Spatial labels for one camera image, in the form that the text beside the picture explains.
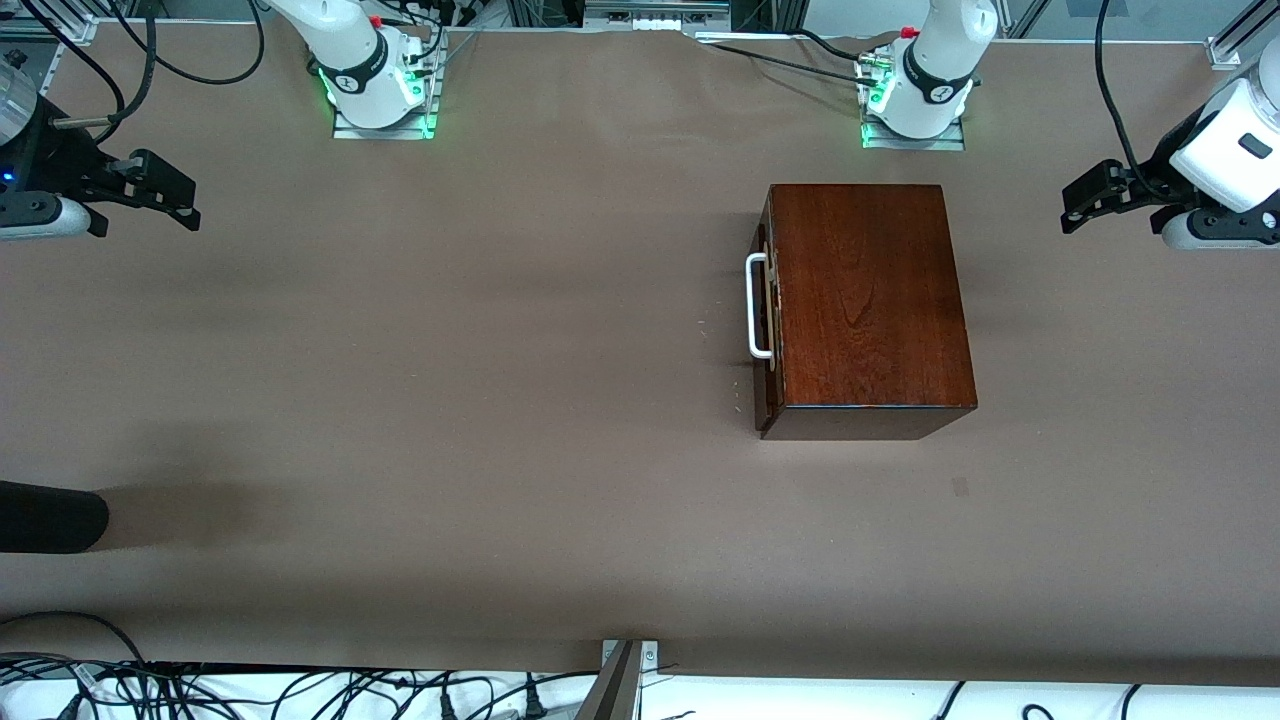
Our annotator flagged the white drawer handle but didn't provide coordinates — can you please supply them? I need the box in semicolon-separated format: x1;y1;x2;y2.
746;253;773;360

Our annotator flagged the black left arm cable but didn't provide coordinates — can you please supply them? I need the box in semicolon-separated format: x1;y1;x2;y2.
1094;0;1151;196

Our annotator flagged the light wood drawer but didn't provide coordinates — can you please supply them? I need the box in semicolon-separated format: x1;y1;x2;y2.
753;195;787;438

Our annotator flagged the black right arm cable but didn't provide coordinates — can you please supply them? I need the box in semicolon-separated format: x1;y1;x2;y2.
20;0;159;131

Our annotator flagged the metal table edge bracket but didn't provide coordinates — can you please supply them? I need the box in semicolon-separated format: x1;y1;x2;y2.
575;640;661;720

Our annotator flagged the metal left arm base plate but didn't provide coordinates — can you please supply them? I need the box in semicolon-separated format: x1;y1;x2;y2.
858;50;967;152

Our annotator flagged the black cylindrical object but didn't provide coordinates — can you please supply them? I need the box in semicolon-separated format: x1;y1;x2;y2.
0;480;109;554

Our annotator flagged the black looping cable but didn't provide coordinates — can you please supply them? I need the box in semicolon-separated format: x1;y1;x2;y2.
105;0;267;86

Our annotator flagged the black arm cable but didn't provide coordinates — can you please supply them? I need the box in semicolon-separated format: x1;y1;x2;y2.
1094;0;1151;196
20;0;159;131

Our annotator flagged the dark brown wooden cabinet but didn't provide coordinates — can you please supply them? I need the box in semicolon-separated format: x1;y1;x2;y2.
762;183;979;442

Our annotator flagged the silver metal connector rail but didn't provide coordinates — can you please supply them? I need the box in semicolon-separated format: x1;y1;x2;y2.
583;0;731;33

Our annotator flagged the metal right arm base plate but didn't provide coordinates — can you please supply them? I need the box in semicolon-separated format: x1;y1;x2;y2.
332;28;443;141

